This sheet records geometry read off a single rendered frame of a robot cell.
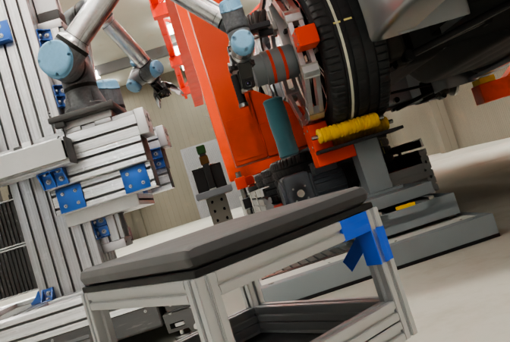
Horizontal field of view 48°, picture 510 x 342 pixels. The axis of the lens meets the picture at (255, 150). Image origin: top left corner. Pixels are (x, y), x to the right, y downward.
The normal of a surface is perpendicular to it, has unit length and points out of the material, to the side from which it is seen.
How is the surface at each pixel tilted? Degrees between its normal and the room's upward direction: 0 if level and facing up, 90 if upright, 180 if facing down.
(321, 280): 90
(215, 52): 90
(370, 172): 90
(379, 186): 90
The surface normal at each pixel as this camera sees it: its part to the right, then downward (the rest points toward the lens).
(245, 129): 0.06, -0.09
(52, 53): -0.11, 0.05
